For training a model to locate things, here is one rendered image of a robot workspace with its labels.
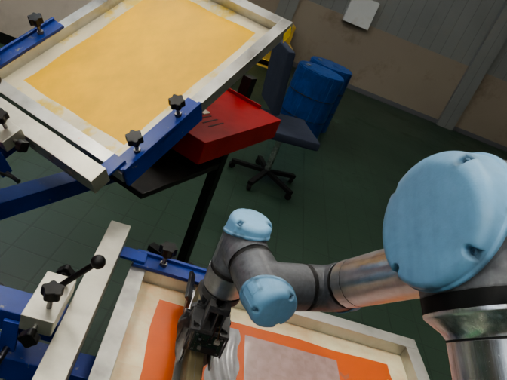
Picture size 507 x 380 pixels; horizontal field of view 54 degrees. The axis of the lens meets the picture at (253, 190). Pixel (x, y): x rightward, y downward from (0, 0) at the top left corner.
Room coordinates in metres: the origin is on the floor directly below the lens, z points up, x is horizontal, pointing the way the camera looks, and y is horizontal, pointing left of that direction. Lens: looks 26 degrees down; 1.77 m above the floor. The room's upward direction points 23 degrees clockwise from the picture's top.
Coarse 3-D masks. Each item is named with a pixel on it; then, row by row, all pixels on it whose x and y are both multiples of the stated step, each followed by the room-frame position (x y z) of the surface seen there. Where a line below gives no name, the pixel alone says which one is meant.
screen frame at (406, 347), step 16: (128, 272) 0.92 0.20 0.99; (144, 272) 0.94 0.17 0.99; (128, 288) 0.87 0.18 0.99; (176, 288) 0.97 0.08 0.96; (128, 304) 0.82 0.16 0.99; (240, 304) 1.00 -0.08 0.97; (112, 320) 0.76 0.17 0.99; (128, 320) 0.78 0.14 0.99; (288, 320) 1.02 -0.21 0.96; (304, 320) 1.03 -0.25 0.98; (320, 320) 1.03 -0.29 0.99; (336, 320) 1.06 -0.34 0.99; (112, 336) 0.72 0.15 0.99; (336, 336) 1.04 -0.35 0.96; (352, 336) 1.05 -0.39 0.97; (368, 336) 1.06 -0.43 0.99; (384, 336) 1.08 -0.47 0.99; (400, 336) 1.11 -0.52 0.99; (112, 352) 0.69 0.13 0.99; (400, 352) 1.08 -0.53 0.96; (416, 352) 1.07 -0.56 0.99; (96, 368) 0.64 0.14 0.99; (112, 368) 0.65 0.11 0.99; (416, 368) 1.01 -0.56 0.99
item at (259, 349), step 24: (168, 312) 0.89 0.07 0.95; (168, 336) 0.82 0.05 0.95; (264, 336) 0.94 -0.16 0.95; (288, 336) 0.97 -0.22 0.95; (144, 360) 0.73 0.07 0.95; (168, 360) 0.75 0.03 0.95; (240, 360) 0.83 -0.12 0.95; (264, 360) 0.86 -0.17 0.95; (288, 360) 0.89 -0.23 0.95; (312, 360) 0.92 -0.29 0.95; (336, 360) 0.96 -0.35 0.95; (360, 360) 0.99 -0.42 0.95
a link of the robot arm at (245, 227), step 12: (240, 216) 0.69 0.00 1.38; (252, 216) 0.71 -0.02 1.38; (264, 216) 0.72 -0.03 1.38; (228, 228) 0.68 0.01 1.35; (240, 228) 0.67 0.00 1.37; (252, 228) 0.67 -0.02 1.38; (264, 228) 0.68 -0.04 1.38; (228, 240) 0.67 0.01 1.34; (240, 240) 0.67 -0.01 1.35; (252, 240) 0.67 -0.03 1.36; (264, 240) 0.68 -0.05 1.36; (216, 252) 0.69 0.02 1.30; (228, 252) 0.66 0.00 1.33; (216, 264) 0.68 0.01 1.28; (228, 264) 0.65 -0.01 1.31; (228, 276) 0.67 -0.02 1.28
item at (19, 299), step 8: (0, 288) 0.68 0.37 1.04; (8, 288) 0.69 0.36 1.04; (0, 296) 0.66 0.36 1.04; (8, 296) 0.67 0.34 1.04; (16, 296) 0.67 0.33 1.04; (24, 296) 0.68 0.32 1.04; (0, 304) 0.64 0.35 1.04; (8, 304) 0.65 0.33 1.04; (16, 304) 0.66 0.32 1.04; (24, 304) 0.67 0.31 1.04; (0, 312) 0.63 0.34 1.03; (8, 312) 0.64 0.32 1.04; (16, 312) 0.64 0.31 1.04; (64, 312) 0.69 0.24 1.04; (0, 320) 0.63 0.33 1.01; (0, 328) 0.63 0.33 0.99; (56, 328) 0.65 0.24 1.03; (48, 336) 0.65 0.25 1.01
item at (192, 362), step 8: (184, 352) 0.73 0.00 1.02; (192, 352) 0.68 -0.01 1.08; (184, 360) 0.69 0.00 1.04; (192, 360) 0.66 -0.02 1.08; (200, 360) 0.67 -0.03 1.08; (184, 368) 0.66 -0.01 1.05; (192, 368) 0.65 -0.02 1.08; (200, 368) 0.65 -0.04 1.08; (184, 376) 0.63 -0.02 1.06; (192, 376) 0.63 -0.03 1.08; (200, 376) 0.64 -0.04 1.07
